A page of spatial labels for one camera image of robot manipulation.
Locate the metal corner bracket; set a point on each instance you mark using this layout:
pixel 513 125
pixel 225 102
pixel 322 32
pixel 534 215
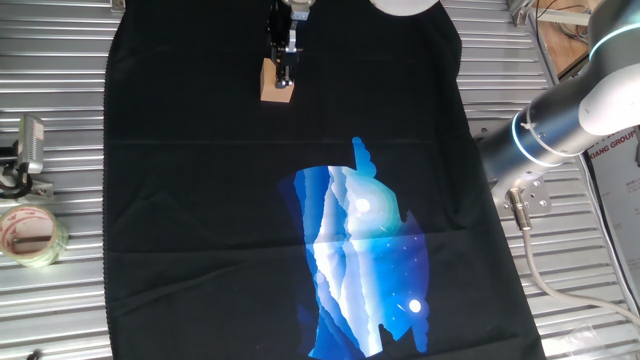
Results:
pixel 520 12

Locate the small wooden block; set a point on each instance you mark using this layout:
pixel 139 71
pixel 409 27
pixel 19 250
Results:
pixel 267 92

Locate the white printed poster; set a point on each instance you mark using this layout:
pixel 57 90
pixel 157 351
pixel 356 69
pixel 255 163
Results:
pixel 617 200

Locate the clear tape roll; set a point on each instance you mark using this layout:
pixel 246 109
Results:
pixel 57 245

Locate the black cloth with blue print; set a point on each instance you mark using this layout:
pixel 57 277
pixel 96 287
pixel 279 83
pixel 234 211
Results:
pixel 200 200

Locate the silver camera box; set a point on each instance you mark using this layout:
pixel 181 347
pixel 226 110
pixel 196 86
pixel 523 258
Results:
pixel 31 145

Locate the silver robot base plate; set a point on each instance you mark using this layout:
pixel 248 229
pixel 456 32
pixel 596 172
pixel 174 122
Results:
pixel 537 192

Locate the brown wooden board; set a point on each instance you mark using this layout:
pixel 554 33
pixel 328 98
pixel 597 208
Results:
pixel 555 45

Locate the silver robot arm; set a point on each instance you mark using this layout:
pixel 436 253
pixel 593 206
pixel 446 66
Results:
pixel 560 120

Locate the black metal clip tool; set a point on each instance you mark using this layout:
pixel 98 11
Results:
pixel 37 190

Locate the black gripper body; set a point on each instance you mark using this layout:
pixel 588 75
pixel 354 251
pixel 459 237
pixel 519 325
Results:
pixel 276 17

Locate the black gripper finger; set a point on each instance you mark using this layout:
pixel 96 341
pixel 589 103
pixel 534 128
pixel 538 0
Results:
pixel 286 70
pixel 274 46

